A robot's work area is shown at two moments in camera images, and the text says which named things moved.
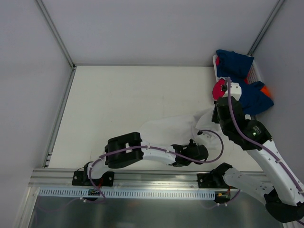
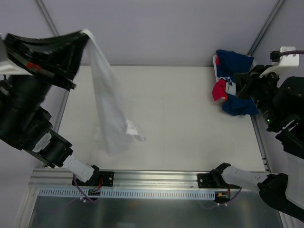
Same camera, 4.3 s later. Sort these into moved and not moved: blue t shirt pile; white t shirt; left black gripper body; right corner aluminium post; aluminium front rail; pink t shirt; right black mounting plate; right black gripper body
Moved: white t shirt; left black gripper body; right black gripper body
Not moved: right black mounting plate; pink t shirt; right corner aluminium post; blue t shirt pile; aluminium front rail
